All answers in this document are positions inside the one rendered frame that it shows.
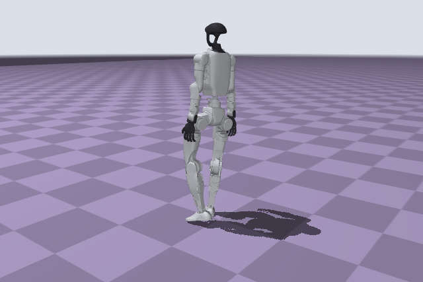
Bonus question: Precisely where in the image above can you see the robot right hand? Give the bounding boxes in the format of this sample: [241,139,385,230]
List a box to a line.
[226,110,237,136]

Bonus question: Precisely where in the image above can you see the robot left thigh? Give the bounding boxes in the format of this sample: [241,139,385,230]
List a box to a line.
[183,112,209,174]

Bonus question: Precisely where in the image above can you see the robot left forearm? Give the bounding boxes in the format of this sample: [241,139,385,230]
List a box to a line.
[188,83,201,121]

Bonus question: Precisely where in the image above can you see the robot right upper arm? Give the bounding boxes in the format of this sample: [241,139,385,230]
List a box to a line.
[227,55,236,92]

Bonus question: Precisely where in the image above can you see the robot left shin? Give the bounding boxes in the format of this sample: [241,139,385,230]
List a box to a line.
[185,162,205,214]

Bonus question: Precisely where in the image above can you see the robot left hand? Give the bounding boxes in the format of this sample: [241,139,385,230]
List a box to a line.
[182,115,197,142]

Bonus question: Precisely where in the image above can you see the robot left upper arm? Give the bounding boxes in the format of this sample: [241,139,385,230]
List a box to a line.
[192,53,209,93]

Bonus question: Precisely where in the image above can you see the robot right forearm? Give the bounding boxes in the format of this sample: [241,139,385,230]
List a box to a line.
[226,89,236,116]

